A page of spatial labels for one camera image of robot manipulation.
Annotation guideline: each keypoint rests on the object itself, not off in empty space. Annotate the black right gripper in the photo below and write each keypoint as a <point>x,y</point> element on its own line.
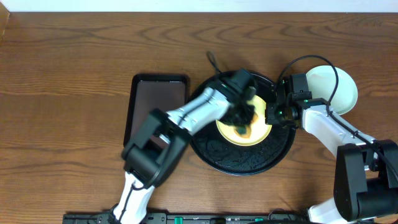
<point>271,119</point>

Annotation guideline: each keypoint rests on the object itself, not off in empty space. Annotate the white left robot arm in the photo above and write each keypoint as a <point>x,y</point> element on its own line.
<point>153,153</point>

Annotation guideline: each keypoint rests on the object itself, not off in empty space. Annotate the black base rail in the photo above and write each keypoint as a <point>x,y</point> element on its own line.
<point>163,218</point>

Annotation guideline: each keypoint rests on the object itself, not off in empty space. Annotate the mint green plate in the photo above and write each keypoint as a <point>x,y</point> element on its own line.
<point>321,82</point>

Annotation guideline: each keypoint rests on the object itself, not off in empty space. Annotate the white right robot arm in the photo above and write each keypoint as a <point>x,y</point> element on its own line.
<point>365,184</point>

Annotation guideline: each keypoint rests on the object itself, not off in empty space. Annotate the yellow plate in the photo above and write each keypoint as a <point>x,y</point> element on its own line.
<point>252,134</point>

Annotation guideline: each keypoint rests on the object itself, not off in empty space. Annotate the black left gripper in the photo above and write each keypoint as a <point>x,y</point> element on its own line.
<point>241,115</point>

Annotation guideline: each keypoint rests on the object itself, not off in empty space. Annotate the rectangular black water tray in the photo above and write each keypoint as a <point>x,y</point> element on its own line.
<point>150,91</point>

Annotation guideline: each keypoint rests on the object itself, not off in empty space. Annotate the round black tray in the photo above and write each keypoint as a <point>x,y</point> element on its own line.
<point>230,158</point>

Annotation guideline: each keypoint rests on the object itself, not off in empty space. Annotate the yellow green sponge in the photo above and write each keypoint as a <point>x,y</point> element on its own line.
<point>245,131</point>

